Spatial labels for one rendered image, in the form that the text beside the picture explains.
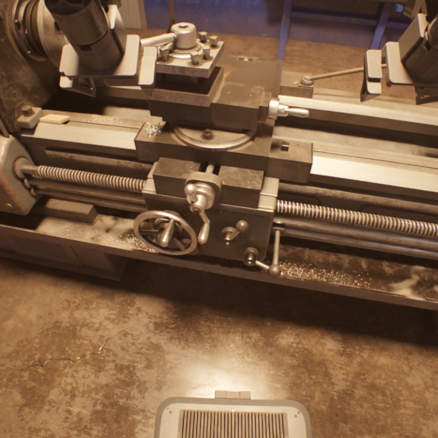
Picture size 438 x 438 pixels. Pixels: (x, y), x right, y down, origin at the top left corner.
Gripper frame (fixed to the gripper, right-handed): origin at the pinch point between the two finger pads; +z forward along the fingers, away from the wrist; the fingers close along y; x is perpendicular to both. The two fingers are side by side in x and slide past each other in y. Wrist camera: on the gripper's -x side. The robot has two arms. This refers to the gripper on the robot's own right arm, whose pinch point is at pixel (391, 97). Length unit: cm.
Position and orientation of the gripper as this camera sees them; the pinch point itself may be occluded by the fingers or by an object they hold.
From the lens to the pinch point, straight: 62.8
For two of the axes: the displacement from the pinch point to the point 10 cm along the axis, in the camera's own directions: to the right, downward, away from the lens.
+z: 0.1, 1.7, 9.9
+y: -10.0, -0.3, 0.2
